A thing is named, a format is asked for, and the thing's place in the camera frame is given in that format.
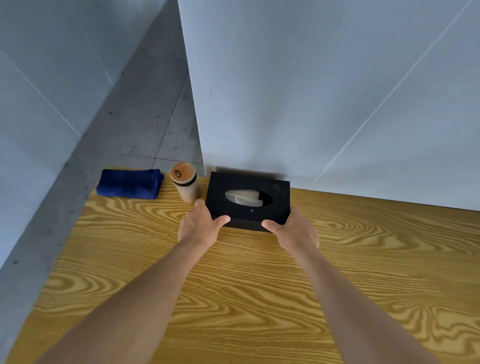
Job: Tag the person's left thumb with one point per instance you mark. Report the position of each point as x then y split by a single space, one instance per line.
220 222

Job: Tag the person's left hand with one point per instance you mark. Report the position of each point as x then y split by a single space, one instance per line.
197 227

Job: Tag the black tissue box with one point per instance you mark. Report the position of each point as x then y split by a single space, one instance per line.
249 202

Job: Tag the folded blue towel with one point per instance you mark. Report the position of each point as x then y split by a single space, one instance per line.
129 183

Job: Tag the person's right forearm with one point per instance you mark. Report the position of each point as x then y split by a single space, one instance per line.
360 311

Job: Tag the person's right thumb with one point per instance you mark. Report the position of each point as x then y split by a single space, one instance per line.
270 225

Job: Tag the wooden cylindrical container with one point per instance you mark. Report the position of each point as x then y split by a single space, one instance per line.
184 183

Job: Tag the person's left forearm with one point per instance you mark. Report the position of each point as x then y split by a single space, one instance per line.
123 307

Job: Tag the person's right hand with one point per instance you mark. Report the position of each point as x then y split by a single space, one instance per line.
298 231

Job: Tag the white tissue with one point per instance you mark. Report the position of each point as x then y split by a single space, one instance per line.
245 197

